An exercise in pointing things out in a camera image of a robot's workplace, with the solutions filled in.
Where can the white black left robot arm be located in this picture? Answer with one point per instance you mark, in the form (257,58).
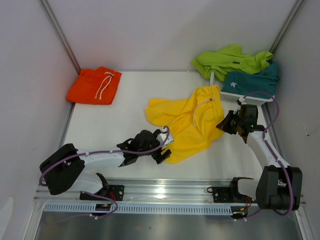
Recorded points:
(74,169)

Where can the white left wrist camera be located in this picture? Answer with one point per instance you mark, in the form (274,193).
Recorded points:
(165,137)

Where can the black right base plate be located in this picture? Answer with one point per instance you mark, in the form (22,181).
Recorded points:
(222,194)

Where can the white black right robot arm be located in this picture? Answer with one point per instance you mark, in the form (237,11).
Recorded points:
(280,184)

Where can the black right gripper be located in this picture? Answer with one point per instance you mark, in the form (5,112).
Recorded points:
(224,125)

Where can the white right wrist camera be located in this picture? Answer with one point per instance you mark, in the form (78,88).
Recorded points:
(241,101)

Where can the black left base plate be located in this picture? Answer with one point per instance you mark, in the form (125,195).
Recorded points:
(113,192)

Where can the white slotted cable duct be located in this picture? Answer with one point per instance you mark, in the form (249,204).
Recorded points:
(125,208)

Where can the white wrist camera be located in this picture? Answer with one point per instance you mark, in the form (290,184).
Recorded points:
(165,137)
(241,101)

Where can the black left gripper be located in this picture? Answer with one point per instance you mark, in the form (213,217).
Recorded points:
(159,158)

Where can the teal shorts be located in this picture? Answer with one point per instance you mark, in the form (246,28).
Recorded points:
(242,83)

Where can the lime green shorts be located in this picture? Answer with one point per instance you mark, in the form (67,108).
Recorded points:
(230,59)

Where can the right aluminium frame post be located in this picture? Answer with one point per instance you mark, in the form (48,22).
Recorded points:
(289,21)

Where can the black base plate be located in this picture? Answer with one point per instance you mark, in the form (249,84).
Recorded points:
(222,194)
(113,192)

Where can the aluminium frame post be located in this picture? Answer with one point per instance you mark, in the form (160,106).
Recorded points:
(289,21)
(48,11)

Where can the left aluminium frame post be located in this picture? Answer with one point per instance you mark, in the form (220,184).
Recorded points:
(48,11)

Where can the white plastic laundry basket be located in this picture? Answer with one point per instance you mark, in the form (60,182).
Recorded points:
(231,97)

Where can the yellow shorts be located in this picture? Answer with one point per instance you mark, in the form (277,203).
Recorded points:
(192,121)

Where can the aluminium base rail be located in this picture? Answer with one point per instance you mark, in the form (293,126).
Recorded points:
(136,191)

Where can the orange shorts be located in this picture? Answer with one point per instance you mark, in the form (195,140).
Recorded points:
(95,86)

